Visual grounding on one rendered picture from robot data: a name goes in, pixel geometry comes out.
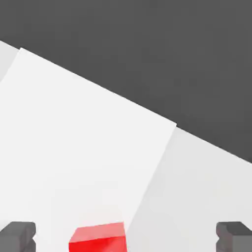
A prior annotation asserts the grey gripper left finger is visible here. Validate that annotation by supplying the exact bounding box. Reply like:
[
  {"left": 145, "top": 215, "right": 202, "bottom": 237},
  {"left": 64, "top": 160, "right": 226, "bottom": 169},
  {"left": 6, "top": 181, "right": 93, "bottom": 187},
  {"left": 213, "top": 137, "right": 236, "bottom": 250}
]
[{"left": 0, "top": 221, "right": 37, "bottom": 252}]

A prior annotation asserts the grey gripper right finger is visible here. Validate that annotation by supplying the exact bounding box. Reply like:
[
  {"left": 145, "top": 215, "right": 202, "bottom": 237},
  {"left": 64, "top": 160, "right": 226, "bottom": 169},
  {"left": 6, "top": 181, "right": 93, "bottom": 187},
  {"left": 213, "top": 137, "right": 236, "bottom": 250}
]
[{"left": 216, "top": 221, "right": 252, "bottom": 252}]

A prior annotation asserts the small red cube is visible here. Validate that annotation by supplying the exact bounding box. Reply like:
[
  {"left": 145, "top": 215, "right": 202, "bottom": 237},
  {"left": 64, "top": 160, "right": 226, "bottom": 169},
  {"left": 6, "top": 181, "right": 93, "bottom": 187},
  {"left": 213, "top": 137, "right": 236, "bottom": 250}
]
[{"left": 68, "top": 221, "right": 128, "bottom": 252}]

